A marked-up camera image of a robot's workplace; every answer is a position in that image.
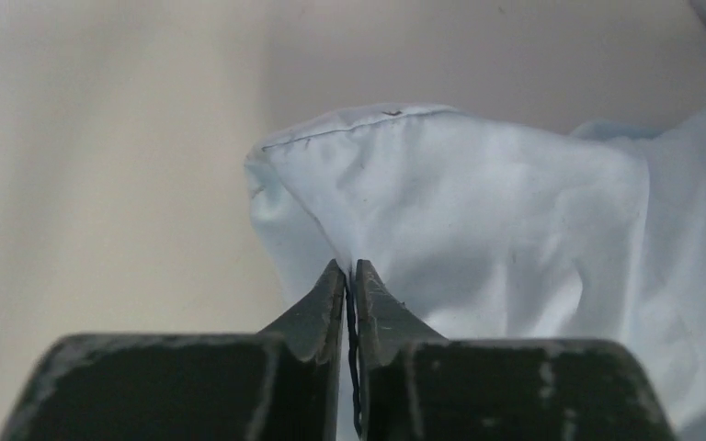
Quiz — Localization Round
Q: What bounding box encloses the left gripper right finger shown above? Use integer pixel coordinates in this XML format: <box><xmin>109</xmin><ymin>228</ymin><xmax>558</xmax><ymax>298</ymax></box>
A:
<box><xmin>354</xmin><ymin>260</ymin><xmax>676</xmax><ymax>440</ymax></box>

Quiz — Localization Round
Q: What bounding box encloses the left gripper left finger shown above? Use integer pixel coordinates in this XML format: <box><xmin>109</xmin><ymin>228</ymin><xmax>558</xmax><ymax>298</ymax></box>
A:
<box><xmin>0</xmin><ymin>262</ymin><xmax>346</xmax><ymax>440</ymax></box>

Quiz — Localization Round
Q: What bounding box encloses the light blue pillowcase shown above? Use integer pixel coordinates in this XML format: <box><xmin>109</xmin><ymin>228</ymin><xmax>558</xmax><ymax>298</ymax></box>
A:
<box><xmin>245</xmin><ymin>104</ymin><xmax>706</xmax><ymax>440</ymax></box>

